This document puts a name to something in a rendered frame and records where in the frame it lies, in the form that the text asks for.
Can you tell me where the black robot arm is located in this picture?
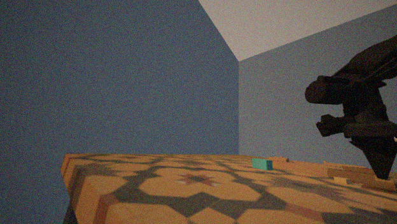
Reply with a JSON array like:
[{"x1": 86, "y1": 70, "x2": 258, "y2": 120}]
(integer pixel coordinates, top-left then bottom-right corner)
[{"x1": 305, "y1": 35, "x2": 397, "y2": 137}]

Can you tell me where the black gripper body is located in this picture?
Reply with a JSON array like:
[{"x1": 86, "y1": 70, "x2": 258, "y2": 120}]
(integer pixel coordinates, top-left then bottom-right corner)
[{"x1": 342, "y1": 101, "x2": 397, "y2": 142}]

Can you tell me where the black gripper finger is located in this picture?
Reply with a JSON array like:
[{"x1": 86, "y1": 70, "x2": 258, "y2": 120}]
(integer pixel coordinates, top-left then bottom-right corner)
[{"x1": 349, "y1": 141, "x2": 397, "y2": 180}]

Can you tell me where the green rectangular block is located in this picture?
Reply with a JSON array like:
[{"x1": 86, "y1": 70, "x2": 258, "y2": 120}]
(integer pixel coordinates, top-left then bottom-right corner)
[{"x1": 252, "y1": 158, "x2": 273, "y2": 171}]

